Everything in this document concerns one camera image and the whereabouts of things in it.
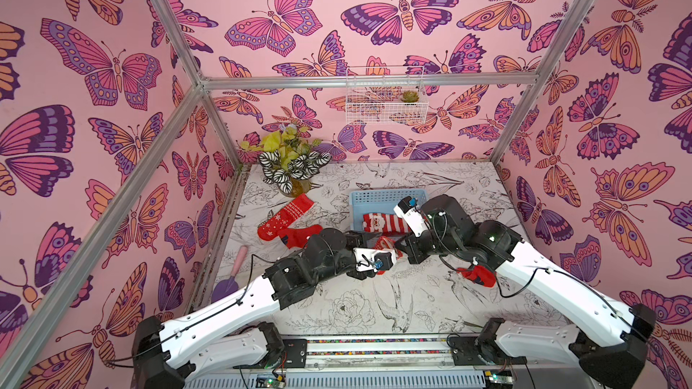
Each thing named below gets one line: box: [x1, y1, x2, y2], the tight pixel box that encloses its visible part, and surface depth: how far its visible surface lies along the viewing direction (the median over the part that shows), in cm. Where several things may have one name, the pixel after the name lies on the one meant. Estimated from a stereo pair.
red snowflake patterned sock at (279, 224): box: [256, 193, 324, 250], surface depth 102 cm
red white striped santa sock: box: [362, 212, 411, 234], surface depth 99 cm
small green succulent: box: [400, 90, 420, 103], surface depth 95 cm
